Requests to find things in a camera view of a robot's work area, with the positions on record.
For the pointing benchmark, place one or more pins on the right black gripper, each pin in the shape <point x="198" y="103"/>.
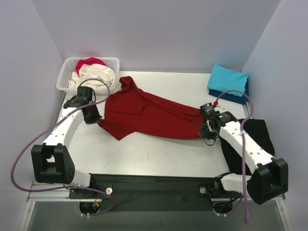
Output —
<point x="203" y="130"/>

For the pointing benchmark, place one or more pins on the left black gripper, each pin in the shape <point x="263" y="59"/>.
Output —
<point x="93" y="115"/>

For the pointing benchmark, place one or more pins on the dark red t-shirt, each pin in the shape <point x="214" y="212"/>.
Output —
<point x="133" y="110"/>

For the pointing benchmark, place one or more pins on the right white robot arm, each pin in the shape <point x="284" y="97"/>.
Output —
<point x="269" y="175"/>

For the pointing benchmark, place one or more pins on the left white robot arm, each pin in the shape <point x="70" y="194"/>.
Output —
<point x="51" y="160"/>

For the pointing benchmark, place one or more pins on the cream white t-shirt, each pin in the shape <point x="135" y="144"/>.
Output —
<point x="91" y="73"/>

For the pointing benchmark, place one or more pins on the bright red t-shirt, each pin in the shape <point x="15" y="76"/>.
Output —
<point x="88" y="61"/>

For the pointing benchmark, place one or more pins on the white plastic basket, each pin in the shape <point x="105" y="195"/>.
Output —
<point x="69" y="66"/>

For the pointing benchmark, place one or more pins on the turquoise folded t-shirt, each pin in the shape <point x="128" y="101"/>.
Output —
<point x="223" y="79"/>

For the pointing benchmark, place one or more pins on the black t-shirt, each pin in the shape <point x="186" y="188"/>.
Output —
<point x="257" y="130"/>

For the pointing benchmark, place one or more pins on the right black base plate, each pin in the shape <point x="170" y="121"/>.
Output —
<point x="215" y="191"/>

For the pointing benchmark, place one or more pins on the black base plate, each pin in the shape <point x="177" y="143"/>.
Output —
<point x="215" y="191"/>
<point x="106" y="188"/>

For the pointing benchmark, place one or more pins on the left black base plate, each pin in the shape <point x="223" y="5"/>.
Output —
<point x="106" y="188"/>

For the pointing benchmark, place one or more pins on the aluminium rail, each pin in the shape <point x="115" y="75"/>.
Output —
<point x="160" y="187"/>

